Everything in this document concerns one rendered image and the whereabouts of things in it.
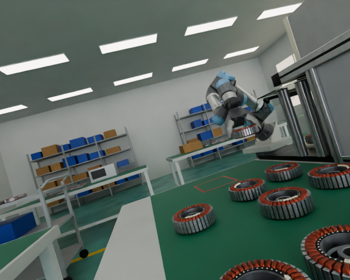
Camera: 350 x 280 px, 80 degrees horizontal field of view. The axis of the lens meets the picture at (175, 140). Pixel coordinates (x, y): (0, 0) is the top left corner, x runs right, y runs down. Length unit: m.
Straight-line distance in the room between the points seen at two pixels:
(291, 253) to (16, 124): 8.41
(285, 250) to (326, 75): 0.55
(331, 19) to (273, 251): 0.74
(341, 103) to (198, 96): 7.37
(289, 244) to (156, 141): 7.15
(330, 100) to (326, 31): 0.24
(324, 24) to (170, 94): 7.11
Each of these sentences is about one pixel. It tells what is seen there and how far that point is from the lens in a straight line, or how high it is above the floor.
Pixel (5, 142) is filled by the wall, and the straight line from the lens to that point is 8.64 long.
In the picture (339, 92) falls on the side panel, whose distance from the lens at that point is 0.79.
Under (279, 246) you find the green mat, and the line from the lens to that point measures 0.43.
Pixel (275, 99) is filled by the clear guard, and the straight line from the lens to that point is 1.23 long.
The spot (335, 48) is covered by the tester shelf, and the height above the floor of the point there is 1.09.
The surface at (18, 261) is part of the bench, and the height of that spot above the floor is 0.74.
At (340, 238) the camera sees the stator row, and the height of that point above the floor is 0.78.
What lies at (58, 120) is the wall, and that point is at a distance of 8.04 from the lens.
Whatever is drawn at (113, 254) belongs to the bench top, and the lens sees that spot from 0.62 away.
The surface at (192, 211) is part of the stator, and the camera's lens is 0.61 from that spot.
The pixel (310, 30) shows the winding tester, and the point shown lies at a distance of 0.97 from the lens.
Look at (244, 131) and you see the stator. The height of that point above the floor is 0.93.
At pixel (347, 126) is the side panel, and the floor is 0.87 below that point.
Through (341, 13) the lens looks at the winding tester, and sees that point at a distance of 0.90.
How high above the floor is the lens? 0.97
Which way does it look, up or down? 1 degrees up
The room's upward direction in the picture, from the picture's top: 17 degrees counter-clockwise
